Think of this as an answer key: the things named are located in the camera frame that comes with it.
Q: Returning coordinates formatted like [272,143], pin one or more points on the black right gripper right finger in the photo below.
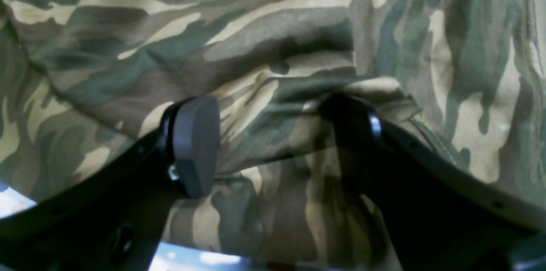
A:
[437,217]

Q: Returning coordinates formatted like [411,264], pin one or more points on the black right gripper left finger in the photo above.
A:
[114,220]

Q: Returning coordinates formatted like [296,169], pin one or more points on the camouflage T-shirt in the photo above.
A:
[83,80]

